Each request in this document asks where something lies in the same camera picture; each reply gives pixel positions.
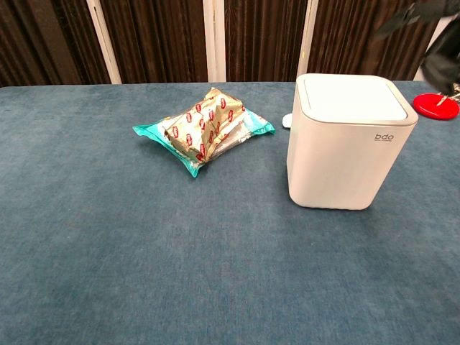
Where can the red disc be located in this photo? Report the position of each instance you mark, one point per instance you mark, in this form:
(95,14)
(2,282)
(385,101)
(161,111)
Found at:
(429,108)

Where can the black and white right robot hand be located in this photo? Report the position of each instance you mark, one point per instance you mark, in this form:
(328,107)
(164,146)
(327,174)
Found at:
(443,54)

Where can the dark brown curtain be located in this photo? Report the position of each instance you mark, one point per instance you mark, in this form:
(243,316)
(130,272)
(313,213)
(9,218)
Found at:
(161,39)

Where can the teal snack bag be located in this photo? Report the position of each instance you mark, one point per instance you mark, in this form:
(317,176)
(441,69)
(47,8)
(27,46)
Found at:
(205,125)

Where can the crumpled white printed wrapper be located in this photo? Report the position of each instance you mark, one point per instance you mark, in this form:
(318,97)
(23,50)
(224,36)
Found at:
(286,121)

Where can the white frame post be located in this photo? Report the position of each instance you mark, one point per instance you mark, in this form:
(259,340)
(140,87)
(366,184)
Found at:
(102,39)
(308,39)
(431,50)
(214,39)

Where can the white open-lid box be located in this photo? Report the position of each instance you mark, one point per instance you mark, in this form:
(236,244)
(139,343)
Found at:
(334,161)

